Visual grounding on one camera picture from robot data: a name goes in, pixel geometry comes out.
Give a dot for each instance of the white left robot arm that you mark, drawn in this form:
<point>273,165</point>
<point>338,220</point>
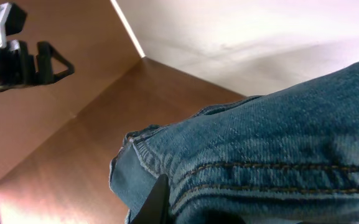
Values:
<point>50,65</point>

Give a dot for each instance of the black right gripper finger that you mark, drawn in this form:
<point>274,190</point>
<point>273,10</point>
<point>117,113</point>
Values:
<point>155,209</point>

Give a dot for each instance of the dark blue jeans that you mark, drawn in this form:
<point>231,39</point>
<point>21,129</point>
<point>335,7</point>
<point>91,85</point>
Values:
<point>287,157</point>

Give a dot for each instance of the brown side partition panel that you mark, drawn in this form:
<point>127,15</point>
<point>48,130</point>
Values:
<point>90,35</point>

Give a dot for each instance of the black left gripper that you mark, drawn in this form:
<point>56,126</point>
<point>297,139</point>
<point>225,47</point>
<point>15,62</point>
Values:
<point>8,65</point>

